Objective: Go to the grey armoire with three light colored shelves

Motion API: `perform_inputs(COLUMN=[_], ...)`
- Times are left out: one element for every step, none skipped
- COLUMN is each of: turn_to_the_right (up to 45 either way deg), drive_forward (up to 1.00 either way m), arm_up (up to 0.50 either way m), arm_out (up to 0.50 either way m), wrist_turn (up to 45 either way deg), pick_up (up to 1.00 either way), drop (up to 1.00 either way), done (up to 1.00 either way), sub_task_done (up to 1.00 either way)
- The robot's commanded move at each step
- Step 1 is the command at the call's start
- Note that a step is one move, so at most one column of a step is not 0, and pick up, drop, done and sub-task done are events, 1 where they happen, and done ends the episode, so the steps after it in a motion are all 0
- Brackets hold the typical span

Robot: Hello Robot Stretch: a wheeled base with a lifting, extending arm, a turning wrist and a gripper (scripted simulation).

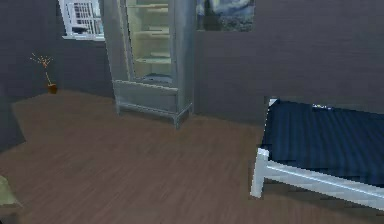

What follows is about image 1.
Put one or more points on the white framed window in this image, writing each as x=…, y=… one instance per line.
x=83, y=20

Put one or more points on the twig plant in brown pot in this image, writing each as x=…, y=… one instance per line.
x=51, y=87

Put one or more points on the blue framed wall picture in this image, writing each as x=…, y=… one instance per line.
x=226, y=15

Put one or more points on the grey armoire with light shelves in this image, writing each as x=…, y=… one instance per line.
x=150, y=96

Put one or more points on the white bed with blue cover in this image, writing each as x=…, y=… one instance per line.
x=320, y=140

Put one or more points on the pale green cushion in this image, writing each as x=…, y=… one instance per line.
x=6, y=195

